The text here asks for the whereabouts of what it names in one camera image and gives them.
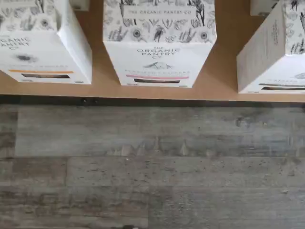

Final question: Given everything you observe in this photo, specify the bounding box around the white floral cracker box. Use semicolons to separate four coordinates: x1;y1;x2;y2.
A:
250;0;279;17
71;0;90;12

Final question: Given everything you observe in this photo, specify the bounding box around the white box pink strip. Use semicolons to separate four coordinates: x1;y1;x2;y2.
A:
102;0;218;88

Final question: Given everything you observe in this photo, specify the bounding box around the white box orange strip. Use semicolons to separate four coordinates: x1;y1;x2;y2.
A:
0;0;93;84

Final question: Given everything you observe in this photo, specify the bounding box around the wooden shelf board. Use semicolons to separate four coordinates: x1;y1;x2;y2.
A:
0;0;305;104

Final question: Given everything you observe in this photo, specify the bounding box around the white box green strip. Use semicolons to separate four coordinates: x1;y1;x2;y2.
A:
236;0;305;94

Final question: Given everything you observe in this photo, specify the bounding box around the black metal shelf frame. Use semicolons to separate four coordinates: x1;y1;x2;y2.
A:
0;94;305;108

